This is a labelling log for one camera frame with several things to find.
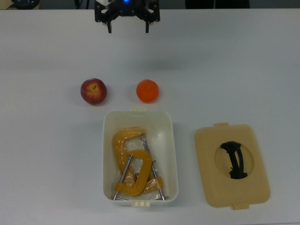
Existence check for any beige plastic lid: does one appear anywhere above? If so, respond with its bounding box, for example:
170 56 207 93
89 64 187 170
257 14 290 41
194 122 271 210

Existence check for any orange fruit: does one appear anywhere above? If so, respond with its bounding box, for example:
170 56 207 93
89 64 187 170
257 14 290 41
136 79 160 104

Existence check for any large orange C-clamp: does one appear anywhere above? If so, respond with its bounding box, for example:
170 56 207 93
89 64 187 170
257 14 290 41
112 126 170 201

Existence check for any red apple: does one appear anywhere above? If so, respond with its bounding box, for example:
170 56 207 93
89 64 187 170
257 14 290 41
80 78 108 106

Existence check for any white plastic container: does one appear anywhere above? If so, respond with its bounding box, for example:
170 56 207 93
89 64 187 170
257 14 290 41
102 107 179 208

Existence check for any black round device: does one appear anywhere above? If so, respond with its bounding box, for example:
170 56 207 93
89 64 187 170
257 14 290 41
10 0 39 8

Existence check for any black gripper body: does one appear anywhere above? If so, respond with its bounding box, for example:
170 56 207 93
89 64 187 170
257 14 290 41
109 0 149 18

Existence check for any small orange C-clamp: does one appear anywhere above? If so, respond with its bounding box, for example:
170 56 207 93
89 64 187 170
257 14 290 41
110 150 153 201

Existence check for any black lid handle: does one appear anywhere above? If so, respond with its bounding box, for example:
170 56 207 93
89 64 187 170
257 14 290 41
219 141 249 180

